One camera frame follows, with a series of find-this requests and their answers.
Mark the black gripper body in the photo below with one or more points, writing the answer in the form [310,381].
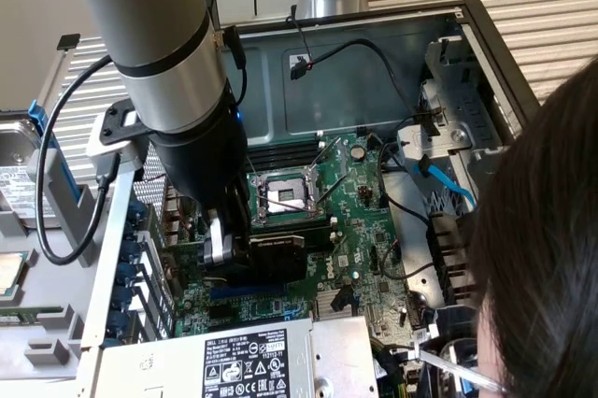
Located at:
[201,160]

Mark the black graphics card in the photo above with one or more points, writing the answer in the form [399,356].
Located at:
[280,262]

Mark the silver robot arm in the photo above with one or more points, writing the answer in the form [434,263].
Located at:
[140,19]

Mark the blue expansion slot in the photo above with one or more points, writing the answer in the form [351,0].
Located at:
[247,293]

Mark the short black expansion slot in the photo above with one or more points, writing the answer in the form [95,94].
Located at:
[222,312]

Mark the CPU socket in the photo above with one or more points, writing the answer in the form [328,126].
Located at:
[285,197]

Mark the blue card retention clip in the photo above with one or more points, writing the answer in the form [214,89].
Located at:
[123,298]
[136,209]
[130,249]
[114,343]
[119,323]
[126,273]

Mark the black RAM slot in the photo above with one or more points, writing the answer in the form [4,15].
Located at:
[289,163]
[308,230]
[289,144]
[289,150]
[289,157]

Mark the silver chipset heatsink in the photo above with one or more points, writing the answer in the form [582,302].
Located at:
[322,307]

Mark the socket locking lever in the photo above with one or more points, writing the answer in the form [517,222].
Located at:
[334,192]

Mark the silver power supply unit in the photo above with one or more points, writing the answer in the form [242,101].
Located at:
[187,365]

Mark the metal socket load plate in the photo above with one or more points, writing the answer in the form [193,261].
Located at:
[342,155]

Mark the green motherboard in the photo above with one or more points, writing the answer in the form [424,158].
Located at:
[364,225]

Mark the silver coin cell battery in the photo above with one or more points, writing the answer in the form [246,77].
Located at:
[359,152]

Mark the open grey PC case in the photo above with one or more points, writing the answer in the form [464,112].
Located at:
[355,89]

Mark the black table corner cap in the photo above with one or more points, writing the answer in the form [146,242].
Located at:
[68,41]

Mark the grey parts rack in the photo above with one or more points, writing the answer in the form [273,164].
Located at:
[46,286]

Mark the hard disk with blue carrier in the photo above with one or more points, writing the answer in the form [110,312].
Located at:
[14,155]

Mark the silver CPU chip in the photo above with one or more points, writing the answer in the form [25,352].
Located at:
[9,274]

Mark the black fan shroud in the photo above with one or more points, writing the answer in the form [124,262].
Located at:
[448,253]

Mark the dark plastic disk bay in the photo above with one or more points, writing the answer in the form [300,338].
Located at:
[448,323]

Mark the clear-rimmed eyeglasses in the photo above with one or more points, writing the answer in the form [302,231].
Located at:
[448,363]

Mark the grey metal disk bay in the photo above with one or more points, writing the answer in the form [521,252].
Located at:
[467,103]

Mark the person's dark-haired head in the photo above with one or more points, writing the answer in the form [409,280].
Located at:
[551,230]

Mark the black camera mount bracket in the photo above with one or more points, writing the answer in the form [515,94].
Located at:
[112,124]

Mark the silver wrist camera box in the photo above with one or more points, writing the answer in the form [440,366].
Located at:
[100,150]

